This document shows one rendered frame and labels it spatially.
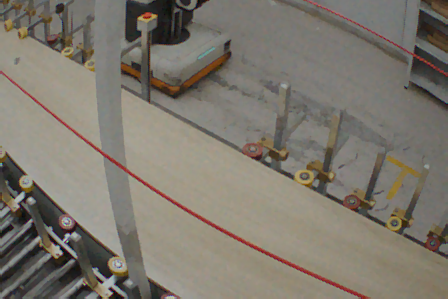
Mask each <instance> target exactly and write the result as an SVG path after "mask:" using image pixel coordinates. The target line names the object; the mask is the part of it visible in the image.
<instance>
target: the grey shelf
mask: <svg viewBox="0 0 448 299"><path fill-rule="evenodd" d="M416 2H417V3H416V9H415V10H416V11H415V19H414V21H415V22H414V28H413V34H412V35H413V37H412V43H411V50H410V53H412V54H414V55H416V56H418V57H419V58H421V59H423V60H425V61H426V62H428V63H430V64H432V65H433V66H435V67H436V68H438V69H439V70H441V71H443V72H444V73H446V74H447V75H448V53H447V52H445V51H444V50H442V49H440V48H439V47H437V46H435V45H433V44H431V43H429V42H427V36H428V34H430V35H432V36H433V34H432V33H430V32H429V31H427V30H426V29H424V28H423V24H424V22H426V21H427V22H426V23H428V24H430V25H431V26H433V27H434V28H436V29H437V30H439V31H441V32H442V33H444V34H446V35H447V36H448V19H447V18H446V17H444V16H443V15H441V14H439V13H438V12H436V11H434V10H432V8H431V6H432V5H430V4H428V3H426V2H425V1H423V0H417V1H416ZM426 16H427V20H426ZM422 49H423V50H422ZM421 52H422V53H421ZM421 55H422V56H421ZM420 56H421V57H420ZM408 63H409V64H408V69H407V74H406V75H407V76H406V81H405V86H404V88H405V89H407V88H408V87H409V86H408V83H409V80H410V81H412V82H414V83H416V84H417V85H419V86H421V87H423V88H424V89H426V90H427V91H429V92H430V93H432V94H433V95H434V96H436V97H438V98H440V99H441V100H443V101H444V102H445V103H447V104H448V77H447V76H446V75H444V74H443V73H441V72H439V71H438V70H436V69H434V68H433V67H431V66H429V65H428V64H426V63H425V62H423V61H421V60H420V59H418V58H416V57H415V56H413V55H411V54H410V57H409V62H408Z"/></svg>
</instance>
